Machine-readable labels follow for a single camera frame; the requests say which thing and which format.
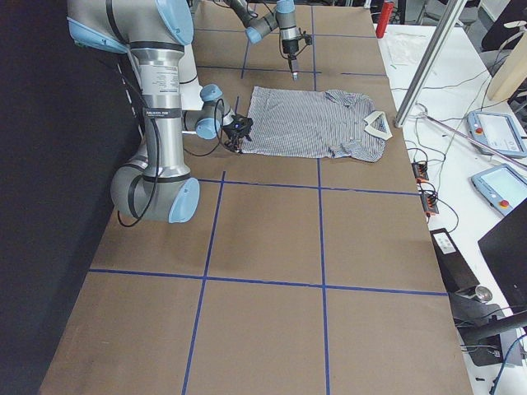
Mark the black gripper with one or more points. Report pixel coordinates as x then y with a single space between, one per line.
289 46
230 131

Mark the striped polo shirt white collar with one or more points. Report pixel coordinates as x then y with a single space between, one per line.
311 124

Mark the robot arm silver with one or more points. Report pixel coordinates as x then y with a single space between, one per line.
281 18
156 184

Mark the red cylinder bottle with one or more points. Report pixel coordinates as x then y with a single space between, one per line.
383 20

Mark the orange black connector strip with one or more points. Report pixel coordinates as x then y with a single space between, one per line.
428 193

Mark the upper teach pendant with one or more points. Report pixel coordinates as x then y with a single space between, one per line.
497 131

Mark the teach pendant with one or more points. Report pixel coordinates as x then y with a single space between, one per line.
502 186
497 131

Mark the lower teach pendant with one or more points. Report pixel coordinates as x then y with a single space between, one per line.
502 186

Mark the black rectangular box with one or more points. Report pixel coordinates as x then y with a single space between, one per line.
455 272

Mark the black monitor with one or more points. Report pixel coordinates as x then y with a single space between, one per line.
504 250

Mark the aluminium frame post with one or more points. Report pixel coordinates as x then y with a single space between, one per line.
442 31

